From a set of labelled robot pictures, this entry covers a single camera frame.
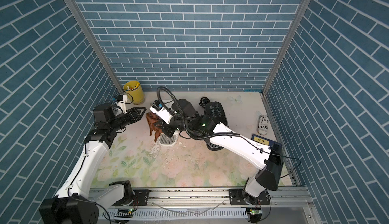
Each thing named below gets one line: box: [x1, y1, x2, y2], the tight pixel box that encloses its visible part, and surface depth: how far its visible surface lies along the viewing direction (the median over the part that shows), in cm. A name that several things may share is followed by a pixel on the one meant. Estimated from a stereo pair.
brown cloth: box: [145, 111, 162, 143], surface depth 64 cm
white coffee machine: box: [157, 129, 180, 148], surface depth 93 cm
